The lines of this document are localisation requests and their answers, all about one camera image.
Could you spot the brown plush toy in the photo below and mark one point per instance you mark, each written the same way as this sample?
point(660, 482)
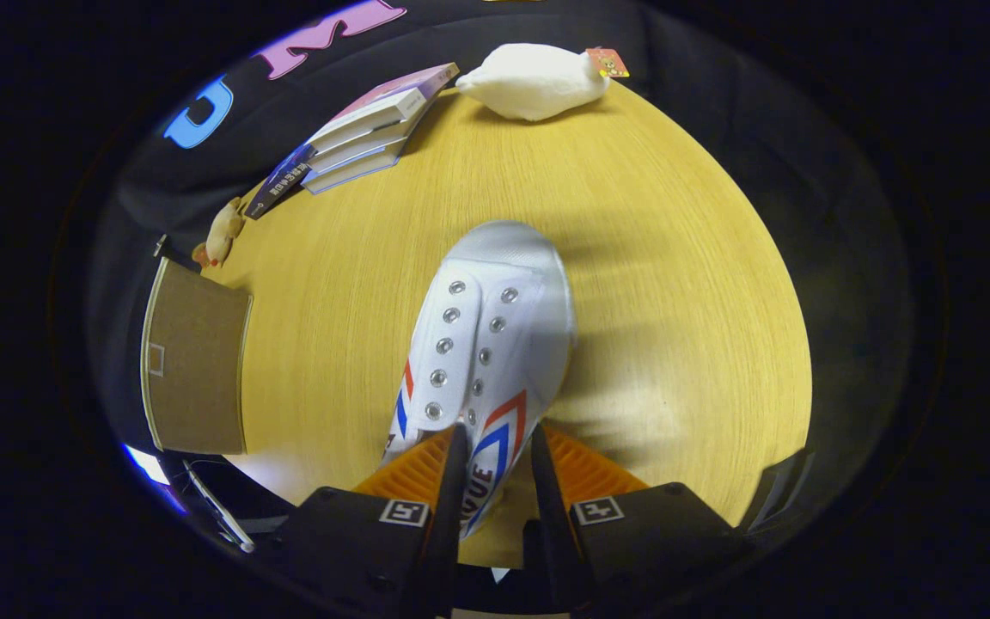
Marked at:
point(224, 230)

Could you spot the beige fabric storage box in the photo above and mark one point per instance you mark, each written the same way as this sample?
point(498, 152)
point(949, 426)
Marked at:
point(198, 370)

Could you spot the pink cover book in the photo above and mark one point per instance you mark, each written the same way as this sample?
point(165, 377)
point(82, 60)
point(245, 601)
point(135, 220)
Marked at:
point(392, 99)

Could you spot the dark blue book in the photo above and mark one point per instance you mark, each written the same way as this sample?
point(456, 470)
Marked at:
point(284, 180)

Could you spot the white cover book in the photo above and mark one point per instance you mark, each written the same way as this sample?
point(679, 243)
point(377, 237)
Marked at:
point(362, 146)

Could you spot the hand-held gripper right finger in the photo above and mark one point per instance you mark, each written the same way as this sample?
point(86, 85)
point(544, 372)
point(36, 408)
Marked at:
point(551, 516)

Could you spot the white plush toy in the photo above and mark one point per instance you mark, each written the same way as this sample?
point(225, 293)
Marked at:
point(534, 77)

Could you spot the white striped canvas shoe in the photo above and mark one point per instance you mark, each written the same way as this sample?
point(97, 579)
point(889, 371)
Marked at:
point(495, 327)

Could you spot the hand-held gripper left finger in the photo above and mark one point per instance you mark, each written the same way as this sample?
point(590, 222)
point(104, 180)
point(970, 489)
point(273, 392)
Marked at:
point(448, 516)

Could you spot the light blue cover book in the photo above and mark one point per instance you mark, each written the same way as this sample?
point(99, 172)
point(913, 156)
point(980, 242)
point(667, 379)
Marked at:
point(349, 172)

